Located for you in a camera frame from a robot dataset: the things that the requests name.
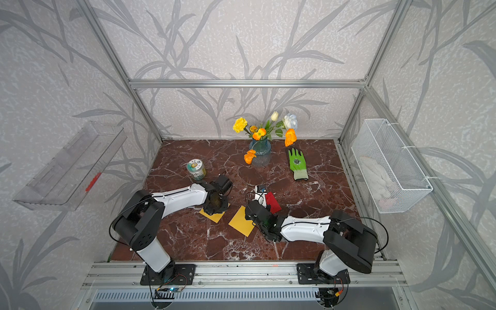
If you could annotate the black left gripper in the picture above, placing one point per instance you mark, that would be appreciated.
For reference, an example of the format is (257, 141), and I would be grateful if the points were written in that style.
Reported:
(210, 211)

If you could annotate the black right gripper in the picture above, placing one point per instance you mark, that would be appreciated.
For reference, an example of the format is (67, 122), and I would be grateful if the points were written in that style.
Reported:
(249, 203)

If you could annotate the small yellow envelope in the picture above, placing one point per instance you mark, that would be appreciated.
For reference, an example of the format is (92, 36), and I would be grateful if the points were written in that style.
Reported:
(216, 217)

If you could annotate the red envelope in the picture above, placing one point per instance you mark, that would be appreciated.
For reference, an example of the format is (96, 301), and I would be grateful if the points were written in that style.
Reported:
(271, 203)

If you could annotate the large yellow envelope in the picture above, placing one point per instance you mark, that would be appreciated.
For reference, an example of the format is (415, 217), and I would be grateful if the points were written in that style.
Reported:
(241, 224)

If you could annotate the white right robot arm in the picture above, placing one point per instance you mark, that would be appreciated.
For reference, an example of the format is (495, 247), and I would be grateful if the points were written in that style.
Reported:
(350, 244)

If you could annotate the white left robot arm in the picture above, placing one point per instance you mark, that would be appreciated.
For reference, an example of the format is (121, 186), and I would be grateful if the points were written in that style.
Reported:
(139, 222)

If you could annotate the round sunflower label jar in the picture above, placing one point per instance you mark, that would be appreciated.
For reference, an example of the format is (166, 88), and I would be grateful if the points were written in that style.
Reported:
(196, 169)

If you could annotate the green work glove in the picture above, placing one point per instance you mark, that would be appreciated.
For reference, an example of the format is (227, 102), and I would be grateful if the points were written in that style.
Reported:
(297, 164)

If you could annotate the blue textured glass vase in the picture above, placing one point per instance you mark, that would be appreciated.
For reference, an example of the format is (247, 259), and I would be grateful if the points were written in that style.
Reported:
(262, 150)

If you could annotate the artificial flower bouquet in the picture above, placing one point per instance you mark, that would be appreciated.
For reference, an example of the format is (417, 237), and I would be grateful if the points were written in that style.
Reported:
(286, 127)

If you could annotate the white cloth in basket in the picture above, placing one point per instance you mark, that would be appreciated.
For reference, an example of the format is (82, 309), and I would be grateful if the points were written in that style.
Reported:
(383, 188)

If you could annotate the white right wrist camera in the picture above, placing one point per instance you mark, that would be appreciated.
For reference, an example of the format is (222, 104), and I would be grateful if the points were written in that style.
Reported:
(260, 192)

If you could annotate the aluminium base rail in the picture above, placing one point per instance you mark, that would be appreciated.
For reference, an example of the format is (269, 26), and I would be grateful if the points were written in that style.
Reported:
(238, 274)

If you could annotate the white wire wall basket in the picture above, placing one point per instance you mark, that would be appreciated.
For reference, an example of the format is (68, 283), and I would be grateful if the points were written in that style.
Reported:
(378, 139)

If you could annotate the clear acrylic wall shelf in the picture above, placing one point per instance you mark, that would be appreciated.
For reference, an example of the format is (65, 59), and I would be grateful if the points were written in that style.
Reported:
(65, 181)

